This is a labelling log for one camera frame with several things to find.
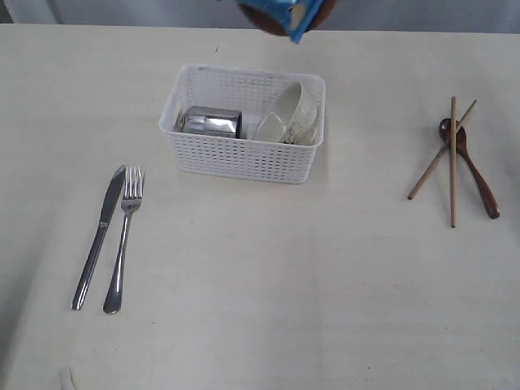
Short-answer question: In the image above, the silver fork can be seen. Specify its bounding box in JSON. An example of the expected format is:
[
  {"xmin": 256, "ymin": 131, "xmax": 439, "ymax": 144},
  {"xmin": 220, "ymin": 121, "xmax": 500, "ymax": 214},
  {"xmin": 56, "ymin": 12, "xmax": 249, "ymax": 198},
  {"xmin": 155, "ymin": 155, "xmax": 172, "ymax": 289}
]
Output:
[{"xmin": 102, "ymin": 166, "xmax": 145, "ymax": 314}]

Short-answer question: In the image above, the silver table knife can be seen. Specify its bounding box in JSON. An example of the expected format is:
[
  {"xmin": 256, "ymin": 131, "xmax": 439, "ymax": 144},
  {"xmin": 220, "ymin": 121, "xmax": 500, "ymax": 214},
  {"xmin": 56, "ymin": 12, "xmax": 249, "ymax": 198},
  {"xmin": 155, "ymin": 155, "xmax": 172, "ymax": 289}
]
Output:
[{"xmin": 71, "ymin": 165, "xmax": 126, "ymax": 310}]

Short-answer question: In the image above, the brown round plate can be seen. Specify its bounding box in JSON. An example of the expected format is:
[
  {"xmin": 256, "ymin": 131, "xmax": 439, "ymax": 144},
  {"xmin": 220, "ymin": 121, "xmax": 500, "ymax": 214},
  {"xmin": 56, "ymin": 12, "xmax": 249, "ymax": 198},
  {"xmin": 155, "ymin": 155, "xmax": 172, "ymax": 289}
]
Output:
[{"xmin": 239, "ymin": 0, "xmax": 337, "ymax": 37}]

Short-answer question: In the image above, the wooden chopstick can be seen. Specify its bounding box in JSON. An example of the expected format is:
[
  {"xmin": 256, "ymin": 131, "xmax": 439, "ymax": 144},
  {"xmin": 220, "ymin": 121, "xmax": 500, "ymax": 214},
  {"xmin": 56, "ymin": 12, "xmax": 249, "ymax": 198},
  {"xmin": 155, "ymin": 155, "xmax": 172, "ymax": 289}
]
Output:
[
  {"xmin": 407, "ymin": 100, "xmax": 477, "ymax": 200},
  {"xmin": 449, "ymin": 96, "xmax": 457, "ymax": 228}
]

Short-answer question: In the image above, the blue chips bag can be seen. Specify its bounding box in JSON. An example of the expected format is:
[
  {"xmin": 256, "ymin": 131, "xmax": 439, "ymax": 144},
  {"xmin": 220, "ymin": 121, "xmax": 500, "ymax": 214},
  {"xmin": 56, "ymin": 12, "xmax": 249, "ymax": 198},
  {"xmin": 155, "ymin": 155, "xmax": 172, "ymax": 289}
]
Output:
[{"xmin": 236, "ymin": 0, "xmax": 324, "ymax": 44}]

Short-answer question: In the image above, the dark wooden spoon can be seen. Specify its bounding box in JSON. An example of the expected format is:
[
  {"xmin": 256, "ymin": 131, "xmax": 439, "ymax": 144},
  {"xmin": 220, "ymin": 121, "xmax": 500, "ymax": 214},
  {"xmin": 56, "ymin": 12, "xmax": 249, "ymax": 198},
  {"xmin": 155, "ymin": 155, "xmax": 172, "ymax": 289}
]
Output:
[{"xmin": 456, "ymin": 127, "xmax": 501, "ymax": 219}]

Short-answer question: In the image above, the white perforated plastic basket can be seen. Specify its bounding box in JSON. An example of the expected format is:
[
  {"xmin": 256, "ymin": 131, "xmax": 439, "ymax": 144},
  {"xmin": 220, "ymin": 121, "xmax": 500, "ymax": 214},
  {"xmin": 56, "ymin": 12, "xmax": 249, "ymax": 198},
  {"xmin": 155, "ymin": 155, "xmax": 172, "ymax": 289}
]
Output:
[{"xmin": 158, "ymin": 64, "xmax": 326, "ymax": 184}]

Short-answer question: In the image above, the white ceramic bowl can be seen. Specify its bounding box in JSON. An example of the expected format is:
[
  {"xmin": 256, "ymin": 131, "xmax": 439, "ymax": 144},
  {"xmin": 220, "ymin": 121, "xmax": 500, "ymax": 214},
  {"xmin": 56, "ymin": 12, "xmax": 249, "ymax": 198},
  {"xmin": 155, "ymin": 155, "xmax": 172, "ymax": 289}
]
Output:
[{"xmin": 253, "ymin": 82, "xmax": 318, "ymax": 146}]

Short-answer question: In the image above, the shiny steel cup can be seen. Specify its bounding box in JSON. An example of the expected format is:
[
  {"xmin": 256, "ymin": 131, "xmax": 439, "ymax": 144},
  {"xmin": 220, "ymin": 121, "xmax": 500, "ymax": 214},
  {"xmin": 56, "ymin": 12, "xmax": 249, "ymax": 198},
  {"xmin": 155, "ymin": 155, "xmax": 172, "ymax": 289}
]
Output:
[{"xmin": 175, "ymin": 106, "xmax": 242, "ymax": 139}]

